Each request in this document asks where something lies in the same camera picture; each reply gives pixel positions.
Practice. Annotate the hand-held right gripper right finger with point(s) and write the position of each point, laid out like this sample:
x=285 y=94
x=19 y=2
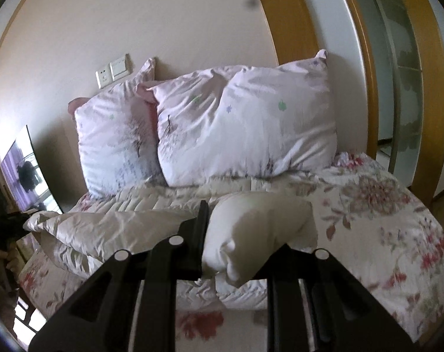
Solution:
x=280 y=266

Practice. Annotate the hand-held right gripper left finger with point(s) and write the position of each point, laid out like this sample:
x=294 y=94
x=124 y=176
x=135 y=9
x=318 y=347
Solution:
x=195 y=253

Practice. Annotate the cream quilted duvet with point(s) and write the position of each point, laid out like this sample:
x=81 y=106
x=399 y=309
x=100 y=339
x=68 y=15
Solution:
x=258 y=220

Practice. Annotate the window with purple curtain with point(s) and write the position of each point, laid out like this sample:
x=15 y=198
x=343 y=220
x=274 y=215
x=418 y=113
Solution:
x=24 y=176

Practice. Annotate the floral bedspread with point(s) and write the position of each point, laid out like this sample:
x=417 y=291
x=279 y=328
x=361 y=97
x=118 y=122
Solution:
x=372 y=227

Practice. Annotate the white floral pillow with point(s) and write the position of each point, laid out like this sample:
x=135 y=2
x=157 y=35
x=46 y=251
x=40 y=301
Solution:
x=251 y=124
x=112 y=143

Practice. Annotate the pink pillow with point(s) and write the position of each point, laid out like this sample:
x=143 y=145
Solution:
x=149 y=112

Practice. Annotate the white wall socket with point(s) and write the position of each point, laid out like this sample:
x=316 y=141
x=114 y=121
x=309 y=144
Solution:
x=103 y=77

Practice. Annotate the white wall switch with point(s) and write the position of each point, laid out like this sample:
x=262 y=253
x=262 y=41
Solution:
x=120 y=67

